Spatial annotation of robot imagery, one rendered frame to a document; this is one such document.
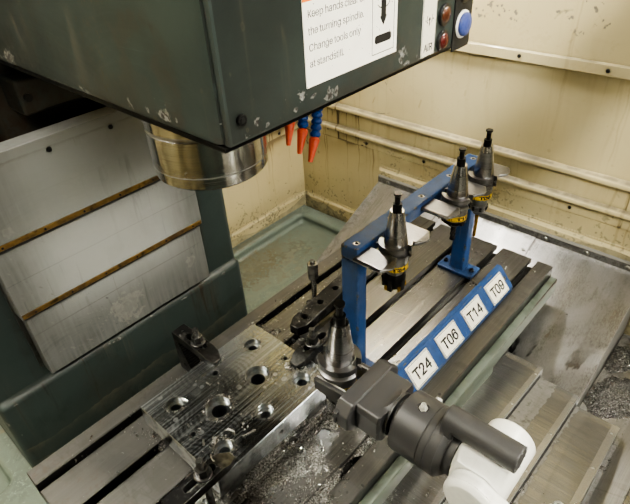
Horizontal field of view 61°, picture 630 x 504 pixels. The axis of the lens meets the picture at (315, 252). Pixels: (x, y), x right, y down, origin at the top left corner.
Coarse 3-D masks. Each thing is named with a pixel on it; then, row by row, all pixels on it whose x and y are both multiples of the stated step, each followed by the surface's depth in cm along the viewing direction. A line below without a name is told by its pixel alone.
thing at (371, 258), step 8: (368, 248) 99; (360, 256) 97; (368, 256) 97; (376, 256) 97; (384, 256) 97; (392, 256) 97; (360, 264) 96; (368, 264) 95; (376, 264) 95; (384, 264) 95; (392, 264) 95; (376, 272) 94; (384, 272) 94
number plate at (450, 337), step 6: (450, 324) 119; (444, 330) 117; (450, 330) 118; (456, 330) 119; (438, 336) 116; (444, 336) 117; (450, 336) 118; (456, 336) 119; (462, 336) 120; (438, 342) 115; (444, 342) 116; (450, 342) 117; (456, 342) 118; (444, 348) 116; (450, 348) 117; (444, 354) 115
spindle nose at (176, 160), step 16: (144, 128) 68; (160, 128) 65; (160, 144) 67; (176, 144) 66; (192, 144) 65; (256, 144) 70; (160, 160) 69; (176, 160) 67; (192, 160) 67; (208, 160) 67; (224, 160) 67; (240, 160) 69; (256, 160) 71; (160, 176) 71; (176, 176) 69; (192, 176) 68; (208, 176) 68; (224, 176) 69; (240, 176) 70
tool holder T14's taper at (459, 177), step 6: (456, 162) 108; (456, 168) 107; (462, 168) 107; (456, 174) 108; (462, 174) 107; (450, 180) 109; (456, 180) 108; (462, 180) 108; (450, 186) 110; (456, 186) 109; (462, 186) 108; (450, 192) 110; (456, 192) 109; (462, 192) 109; (456, 198) 110; (462, 198) 110
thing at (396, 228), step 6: (390, 210) 95; (402, 210) 95; (390, 216) 95; (396, 216) 94; (402, 216) 94; (390, 222) 95; (396, 222) 95; (402, 222) 95; (390, 228) 96; (396, 228) 95; (402, 228) 95; (390, 234) 96; (396, 234) 96; (402, 234) 96; (384, 240) 98; (390, 240) 97; (396, 240) 96; (402, 240) 96; (390, 246) 97; (396, 246) 97; (402, 246) 97
